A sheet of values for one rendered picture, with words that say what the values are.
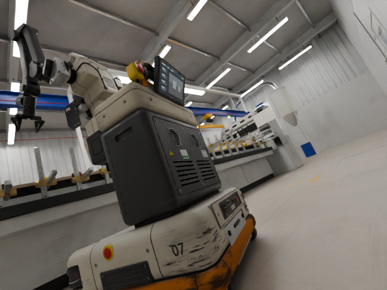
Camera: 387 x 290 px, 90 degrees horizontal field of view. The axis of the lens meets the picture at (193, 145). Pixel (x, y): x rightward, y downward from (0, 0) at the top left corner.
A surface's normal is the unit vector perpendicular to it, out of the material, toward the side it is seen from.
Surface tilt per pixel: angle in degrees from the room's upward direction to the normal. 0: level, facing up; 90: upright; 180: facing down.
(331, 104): 90
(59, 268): 90
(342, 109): 90
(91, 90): 90
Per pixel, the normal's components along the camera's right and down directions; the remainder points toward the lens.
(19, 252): 0.64, -0.41
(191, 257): -0.43, -0.06
